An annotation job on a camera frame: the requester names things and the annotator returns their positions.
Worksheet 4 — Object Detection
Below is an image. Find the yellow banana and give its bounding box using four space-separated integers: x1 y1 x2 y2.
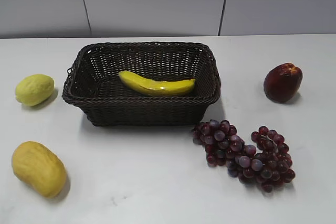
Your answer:
118 70 196 97

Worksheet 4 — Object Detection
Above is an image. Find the black woven basket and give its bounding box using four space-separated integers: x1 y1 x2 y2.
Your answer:
62 41 221 126

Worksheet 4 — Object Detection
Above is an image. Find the red peach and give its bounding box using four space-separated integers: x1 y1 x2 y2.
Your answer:
264 63 303 103

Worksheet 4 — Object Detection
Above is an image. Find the purple grape bunch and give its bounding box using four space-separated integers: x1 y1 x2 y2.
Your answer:
191 120 296 193

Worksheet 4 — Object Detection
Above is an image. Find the yellow-green lemon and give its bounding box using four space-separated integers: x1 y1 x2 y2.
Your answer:
15 74 55 106

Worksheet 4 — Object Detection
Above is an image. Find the yellow mango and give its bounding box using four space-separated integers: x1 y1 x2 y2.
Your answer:
12 141 67 198

